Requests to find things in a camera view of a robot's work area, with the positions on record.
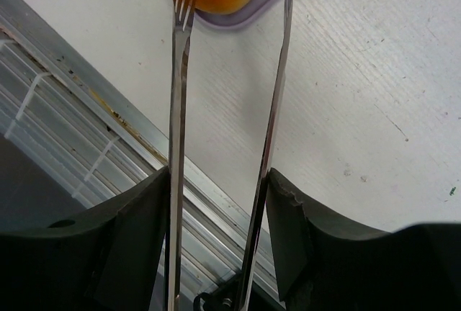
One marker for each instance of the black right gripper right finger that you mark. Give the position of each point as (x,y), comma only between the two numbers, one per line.
(327,261)

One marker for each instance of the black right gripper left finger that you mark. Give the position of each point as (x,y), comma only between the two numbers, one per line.
(104,258)

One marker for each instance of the aluminium rail frame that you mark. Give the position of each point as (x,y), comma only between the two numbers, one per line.
(88,137)

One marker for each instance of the metal serving tongs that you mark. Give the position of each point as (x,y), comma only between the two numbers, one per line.
(183,19)

